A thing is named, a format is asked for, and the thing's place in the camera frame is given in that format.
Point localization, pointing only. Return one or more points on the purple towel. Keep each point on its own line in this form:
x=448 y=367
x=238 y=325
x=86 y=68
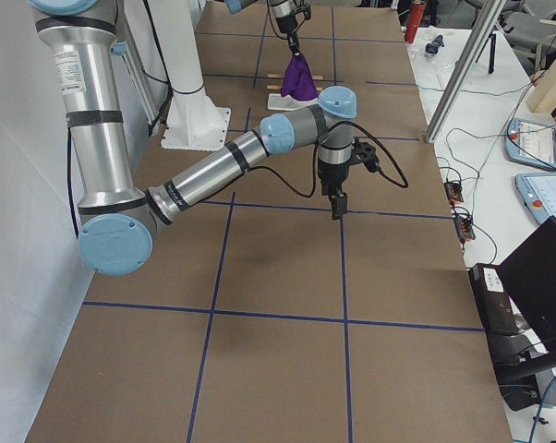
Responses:
x=298 y=82

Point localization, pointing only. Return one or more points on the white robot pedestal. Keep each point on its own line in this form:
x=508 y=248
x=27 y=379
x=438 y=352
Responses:
x=193 y=122

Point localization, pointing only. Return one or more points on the lower orange power strip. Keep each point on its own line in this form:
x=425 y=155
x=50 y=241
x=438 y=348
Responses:
x=463 y=223

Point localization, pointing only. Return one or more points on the black computer box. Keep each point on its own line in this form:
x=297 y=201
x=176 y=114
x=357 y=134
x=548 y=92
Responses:
x=494 y=305

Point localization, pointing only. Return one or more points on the wooden rack rod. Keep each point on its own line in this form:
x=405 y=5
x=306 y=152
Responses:
x=279 y=87
x=278 y=76

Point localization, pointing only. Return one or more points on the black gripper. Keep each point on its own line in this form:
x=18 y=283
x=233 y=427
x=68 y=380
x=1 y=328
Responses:
x=285 y=24
x=332 y=174

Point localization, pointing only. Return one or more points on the rear wooden rack rod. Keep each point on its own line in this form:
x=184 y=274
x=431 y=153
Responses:
x=278 y=76

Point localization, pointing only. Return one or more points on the white towel rack base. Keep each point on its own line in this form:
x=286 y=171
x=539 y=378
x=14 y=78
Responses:
x=276 y=102

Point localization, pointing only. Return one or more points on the upper teach pendant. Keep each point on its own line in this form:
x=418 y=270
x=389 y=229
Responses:
x=531 y=143

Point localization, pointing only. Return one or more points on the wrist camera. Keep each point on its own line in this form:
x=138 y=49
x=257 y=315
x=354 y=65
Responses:
x=365 y=154

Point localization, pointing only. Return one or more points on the red cylinder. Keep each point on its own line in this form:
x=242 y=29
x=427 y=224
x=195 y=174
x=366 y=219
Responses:
x=414 y=19

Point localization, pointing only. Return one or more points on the front wooden rack rod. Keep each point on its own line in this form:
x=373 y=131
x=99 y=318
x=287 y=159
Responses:
x=279 y=87

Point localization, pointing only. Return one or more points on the lower teach pendant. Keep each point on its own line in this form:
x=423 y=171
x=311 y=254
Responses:
x=538 y=192

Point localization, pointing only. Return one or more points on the orange power strip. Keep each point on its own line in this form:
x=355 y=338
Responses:
x=463 y=223
x=453 y=191

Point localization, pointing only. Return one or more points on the aluminium frame post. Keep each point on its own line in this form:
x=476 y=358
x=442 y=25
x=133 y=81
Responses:
x=474 y=46

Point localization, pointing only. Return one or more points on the upper orange power strip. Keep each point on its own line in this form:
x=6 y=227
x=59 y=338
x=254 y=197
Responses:
x=453 y=191

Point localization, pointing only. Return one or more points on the teach pendant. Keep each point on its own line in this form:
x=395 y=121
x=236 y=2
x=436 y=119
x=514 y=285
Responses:
x=531 y=143
x=538 y=192

